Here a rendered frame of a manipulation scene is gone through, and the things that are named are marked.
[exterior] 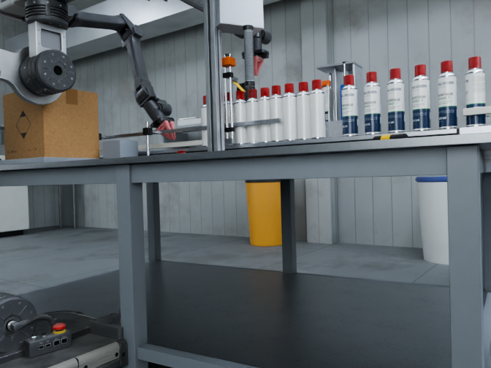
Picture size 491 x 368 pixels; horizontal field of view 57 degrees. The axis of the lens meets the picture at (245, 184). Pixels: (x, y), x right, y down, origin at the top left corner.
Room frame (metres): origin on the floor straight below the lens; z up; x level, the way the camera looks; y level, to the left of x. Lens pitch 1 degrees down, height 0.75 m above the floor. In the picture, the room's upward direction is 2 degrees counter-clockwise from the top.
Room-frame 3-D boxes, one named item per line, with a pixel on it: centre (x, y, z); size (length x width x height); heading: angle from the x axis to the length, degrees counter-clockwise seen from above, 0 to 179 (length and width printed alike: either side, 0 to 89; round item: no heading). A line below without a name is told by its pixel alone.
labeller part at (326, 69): (1.63, -0.35, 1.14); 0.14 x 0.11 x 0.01; 59
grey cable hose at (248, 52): (1.60, -0.03, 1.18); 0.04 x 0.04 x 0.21
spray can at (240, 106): (1.73, 0.01, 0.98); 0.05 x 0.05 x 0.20
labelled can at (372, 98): (1.48, -0.42, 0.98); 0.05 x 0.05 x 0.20
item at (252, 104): (1.71, -0.04, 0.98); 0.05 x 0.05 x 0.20
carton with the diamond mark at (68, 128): (1.86, 0.79, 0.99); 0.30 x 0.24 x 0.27; 54
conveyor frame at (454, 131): (1.77, 0.07, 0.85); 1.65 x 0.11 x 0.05; 59
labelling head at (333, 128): (1.63, -0.35, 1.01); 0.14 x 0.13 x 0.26; 59
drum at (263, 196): (5.10, -0.23, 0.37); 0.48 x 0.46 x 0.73; 145
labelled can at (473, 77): (1.32, -0.68, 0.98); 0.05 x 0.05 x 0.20
